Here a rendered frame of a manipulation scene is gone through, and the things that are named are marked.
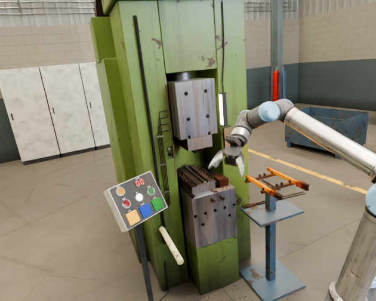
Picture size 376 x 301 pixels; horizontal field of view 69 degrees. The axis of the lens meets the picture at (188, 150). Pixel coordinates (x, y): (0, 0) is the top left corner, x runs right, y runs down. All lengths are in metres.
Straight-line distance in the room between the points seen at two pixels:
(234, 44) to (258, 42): 7.86
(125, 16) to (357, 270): 1.82
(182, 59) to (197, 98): 0.30
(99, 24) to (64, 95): 4.50
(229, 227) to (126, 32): 1.65
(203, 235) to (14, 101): 5.61
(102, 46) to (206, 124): 1.17
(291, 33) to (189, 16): 9.17
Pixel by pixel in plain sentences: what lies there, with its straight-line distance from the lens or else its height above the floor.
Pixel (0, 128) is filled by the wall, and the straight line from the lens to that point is 7.80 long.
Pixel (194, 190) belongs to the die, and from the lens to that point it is 2.13.
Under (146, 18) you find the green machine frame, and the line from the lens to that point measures 2.01.
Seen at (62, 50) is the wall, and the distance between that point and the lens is 7.67.
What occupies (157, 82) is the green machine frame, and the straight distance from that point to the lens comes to 2.00.
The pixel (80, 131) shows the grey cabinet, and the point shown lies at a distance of 7.13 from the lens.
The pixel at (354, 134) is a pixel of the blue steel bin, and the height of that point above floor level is 0.40.
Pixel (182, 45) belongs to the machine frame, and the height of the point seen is 2.00.
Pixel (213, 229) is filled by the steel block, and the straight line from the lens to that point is 2.29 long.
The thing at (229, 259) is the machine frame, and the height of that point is 0.26.
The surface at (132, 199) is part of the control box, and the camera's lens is 1.80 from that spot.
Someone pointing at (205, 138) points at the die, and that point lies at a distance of 2.03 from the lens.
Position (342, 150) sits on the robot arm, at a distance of 1.29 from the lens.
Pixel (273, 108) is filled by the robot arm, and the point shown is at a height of 1.66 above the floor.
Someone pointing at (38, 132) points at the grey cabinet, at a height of 0.70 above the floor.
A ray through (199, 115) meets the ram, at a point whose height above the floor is 1.52.
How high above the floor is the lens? 1.89
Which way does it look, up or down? 18 degrees down
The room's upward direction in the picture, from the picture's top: 6 degrees counter-clockwise
